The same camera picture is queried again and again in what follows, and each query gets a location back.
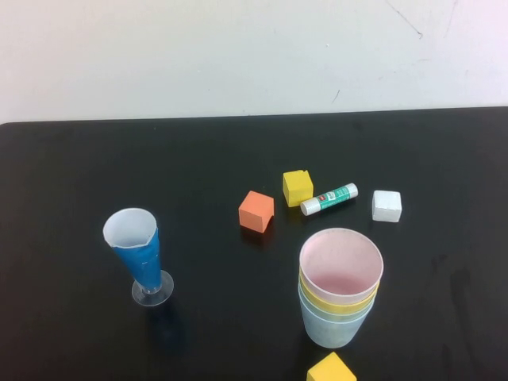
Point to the blue-wrapped clear measuring glass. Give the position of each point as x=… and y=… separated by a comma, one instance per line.
x=139, y=258

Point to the notched yellow foam cube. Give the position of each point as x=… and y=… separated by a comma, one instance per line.
x=297, y=186

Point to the white foam cube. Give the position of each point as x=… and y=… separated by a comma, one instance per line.
x=387, y=206

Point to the green and white glue stick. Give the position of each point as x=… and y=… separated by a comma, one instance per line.
x=329, y=198

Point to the plain yellow foam cube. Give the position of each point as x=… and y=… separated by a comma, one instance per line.
x=329, y=369

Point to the orange foam cube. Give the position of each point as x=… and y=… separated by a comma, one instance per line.
x=254, y=210

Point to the pink plastic cup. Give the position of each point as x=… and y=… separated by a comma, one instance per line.
x=341, y=258

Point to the yellow plastic cup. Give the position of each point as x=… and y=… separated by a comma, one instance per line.
x=337, y=309

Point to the blue plastic cup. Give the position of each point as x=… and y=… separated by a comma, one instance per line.
x=333, y=335

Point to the green plastic cup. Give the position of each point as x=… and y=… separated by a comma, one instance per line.
x=337, y=318

